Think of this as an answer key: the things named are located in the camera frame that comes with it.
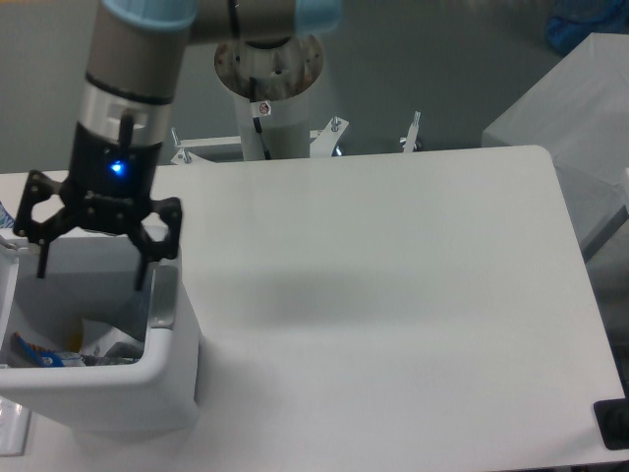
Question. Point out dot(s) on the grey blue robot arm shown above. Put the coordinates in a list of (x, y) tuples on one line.
[(135, 58)]

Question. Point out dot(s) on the white trash can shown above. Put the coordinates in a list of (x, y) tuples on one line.
[(92, 277)]

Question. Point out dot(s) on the blue white package left edge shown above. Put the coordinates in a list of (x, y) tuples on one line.
[(7, 220)]

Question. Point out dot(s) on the white covered box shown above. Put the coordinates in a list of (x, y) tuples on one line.
[(578, 112)]

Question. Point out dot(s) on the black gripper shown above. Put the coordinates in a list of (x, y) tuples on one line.
[(49, 209)]

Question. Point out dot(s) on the white table frame bracket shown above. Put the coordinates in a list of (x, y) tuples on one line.
[(321, 143)]

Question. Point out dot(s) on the black device at table edge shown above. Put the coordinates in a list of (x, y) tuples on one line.
[(612, 418)]

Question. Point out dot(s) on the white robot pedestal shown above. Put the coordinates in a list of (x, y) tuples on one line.
[(270, 84)]

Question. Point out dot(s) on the blue snack wrapper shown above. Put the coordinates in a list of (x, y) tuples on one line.
[(46, 358)]

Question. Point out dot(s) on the white plastic packaging trash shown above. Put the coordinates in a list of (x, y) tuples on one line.
[(104, 340)]

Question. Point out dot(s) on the blue bag in corner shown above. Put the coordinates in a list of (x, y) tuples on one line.
[(571, 22)]

